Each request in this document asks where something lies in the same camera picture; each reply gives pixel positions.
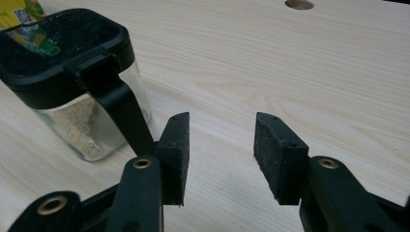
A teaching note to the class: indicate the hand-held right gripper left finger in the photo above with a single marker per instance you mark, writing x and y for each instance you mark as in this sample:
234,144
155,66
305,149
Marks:
174,154

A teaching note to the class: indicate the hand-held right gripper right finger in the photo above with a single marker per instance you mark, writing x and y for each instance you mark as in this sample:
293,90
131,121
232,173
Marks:
277,161

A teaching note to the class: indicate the glass seasoning jar black lid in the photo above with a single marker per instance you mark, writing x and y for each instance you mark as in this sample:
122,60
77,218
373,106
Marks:
80,122

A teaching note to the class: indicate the yellow spouted seasoning pouch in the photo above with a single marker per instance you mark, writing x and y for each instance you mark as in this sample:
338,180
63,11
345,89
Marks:
16,13

